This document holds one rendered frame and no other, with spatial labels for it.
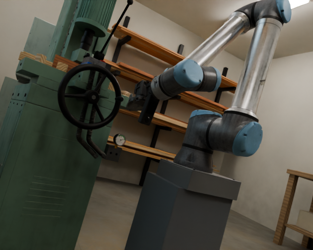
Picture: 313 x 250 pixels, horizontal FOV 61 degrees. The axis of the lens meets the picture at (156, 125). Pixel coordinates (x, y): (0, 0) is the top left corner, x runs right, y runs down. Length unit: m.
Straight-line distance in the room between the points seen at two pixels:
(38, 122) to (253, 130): 0.94
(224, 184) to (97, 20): 1.05
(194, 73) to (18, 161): 0.88
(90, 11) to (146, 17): 2.92
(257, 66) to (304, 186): 3.02
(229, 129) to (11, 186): 0.98
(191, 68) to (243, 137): 0.38
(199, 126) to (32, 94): 0.77
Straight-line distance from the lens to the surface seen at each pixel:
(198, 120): 1.22
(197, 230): 1.19
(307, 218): 3.51
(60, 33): 1.74
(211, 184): 1.15
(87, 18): 1.54
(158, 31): 4.46
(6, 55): 3.88
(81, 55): 1.51
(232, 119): 1.12
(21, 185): 1.37
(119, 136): 1.40
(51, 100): 1.33
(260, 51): 1.25
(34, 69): 1.32
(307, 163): 4.13
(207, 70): 0.94
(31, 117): 1.32
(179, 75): 0.84
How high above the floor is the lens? 0.69
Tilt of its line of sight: 4 degrees up
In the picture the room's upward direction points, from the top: 16 degrees clockwise
